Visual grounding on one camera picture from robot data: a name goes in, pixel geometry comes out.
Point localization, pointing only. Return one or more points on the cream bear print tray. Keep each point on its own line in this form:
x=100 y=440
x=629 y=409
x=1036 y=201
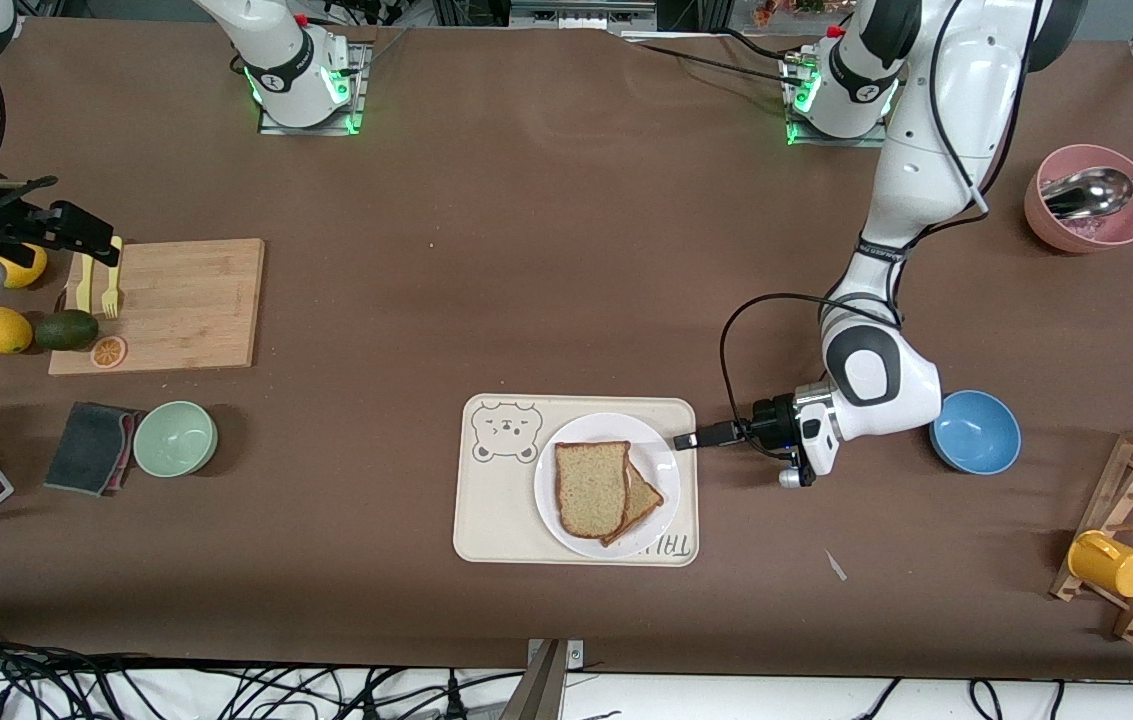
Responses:
x=496 y=510

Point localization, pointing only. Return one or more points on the folded dark grey cloth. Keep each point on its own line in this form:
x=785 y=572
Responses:
x=86 y=445

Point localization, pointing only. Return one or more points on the wooden cutting board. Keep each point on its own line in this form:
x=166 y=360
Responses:
x=186 y=305

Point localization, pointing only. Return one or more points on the yellow lemon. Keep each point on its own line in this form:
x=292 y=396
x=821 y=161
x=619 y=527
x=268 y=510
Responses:
x=3 y=330
x=26 y=270

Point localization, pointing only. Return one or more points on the wooden mug rack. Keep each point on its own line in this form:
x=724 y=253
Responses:
x=1122 y=500

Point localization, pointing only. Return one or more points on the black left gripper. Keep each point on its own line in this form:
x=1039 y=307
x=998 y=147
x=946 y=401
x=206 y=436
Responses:
x=772 y=422

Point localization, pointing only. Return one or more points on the metal ladle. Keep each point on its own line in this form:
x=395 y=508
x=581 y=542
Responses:
x=1086 y=193

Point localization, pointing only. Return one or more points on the grey metal bracket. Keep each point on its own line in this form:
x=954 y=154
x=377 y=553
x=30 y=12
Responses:
x=546 y=690

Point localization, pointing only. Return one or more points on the pale green bowl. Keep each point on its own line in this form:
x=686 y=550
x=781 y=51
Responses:
x=174 y=438

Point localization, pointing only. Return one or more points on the dark green avocado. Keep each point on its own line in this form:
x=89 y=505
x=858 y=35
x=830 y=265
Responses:
x=66 y=330

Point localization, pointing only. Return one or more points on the yellow plastic knife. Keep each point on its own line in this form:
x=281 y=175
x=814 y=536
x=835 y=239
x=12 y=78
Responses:
x=85 y=290

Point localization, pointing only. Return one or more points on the yellow mug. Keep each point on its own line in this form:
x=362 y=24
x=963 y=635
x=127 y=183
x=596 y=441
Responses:
x=1111 y=565

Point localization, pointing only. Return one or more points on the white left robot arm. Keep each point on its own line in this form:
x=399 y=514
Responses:
x=886 y=390

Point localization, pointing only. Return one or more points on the plain brown bread slice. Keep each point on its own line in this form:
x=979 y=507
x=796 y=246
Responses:
x=591 y=490

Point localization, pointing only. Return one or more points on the round white plate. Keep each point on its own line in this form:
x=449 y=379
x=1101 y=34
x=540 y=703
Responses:
x=586 y=430

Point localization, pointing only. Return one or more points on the pink bowl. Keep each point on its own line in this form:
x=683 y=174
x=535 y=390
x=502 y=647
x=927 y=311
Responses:
x=1038 y=212

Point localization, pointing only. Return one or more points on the blue bowl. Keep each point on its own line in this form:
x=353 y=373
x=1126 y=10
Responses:
x=981 y=435

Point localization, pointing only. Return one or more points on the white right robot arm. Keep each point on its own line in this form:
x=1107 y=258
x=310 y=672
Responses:
x=296 y=70

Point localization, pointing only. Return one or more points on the orange half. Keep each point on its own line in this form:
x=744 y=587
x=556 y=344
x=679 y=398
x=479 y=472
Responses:
x=108 y=352

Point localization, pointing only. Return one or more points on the yellow plastic fork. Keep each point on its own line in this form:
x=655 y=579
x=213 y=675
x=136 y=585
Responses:
x=112 y=295

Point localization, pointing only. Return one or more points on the small white paper scrap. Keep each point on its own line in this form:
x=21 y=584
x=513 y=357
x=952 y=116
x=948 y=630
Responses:
x=835 y=566

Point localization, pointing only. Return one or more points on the egg-bearing brown bread slice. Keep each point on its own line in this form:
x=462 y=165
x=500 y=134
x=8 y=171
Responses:
x=648 y=497

